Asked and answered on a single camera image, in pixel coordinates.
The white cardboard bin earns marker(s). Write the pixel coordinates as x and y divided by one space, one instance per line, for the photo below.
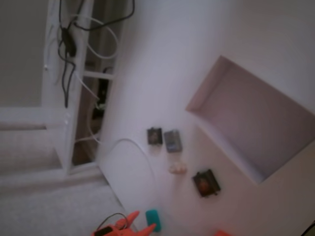
236 123

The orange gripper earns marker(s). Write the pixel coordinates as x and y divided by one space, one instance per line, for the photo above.
119 229

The green cube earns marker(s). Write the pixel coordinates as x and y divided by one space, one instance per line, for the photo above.
153 217

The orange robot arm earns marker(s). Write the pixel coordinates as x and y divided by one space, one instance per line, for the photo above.
222 233

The black case with dark coin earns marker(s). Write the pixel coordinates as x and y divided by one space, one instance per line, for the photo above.
154 136

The small cream figurine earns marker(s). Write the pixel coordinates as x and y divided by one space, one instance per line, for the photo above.
177 168

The black case with red coin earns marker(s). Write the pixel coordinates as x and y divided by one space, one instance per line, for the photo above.
205 183

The black gooseneck stand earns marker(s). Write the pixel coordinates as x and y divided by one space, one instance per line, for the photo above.
308 228

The grey metal tin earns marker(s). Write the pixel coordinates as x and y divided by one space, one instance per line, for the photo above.
173 141

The white metal frame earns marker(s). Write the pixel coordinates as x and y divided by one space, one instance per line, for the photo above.
61 137

